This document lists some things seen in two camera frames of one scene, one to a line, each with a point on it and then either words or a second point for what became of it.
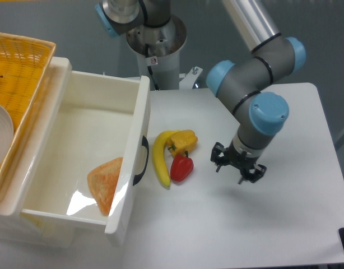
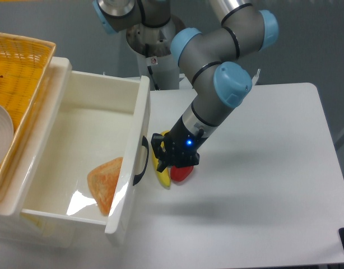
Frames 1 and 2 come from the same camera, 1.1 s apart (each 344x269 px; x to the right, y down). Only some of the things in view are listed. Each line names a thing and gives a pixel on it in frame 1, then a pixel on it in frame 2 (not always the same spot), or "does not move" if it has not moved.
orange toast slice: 102,180 does not move
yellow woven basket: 20,65 does not move
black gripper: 235,157 to 181,144
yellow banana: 161,163 does not move
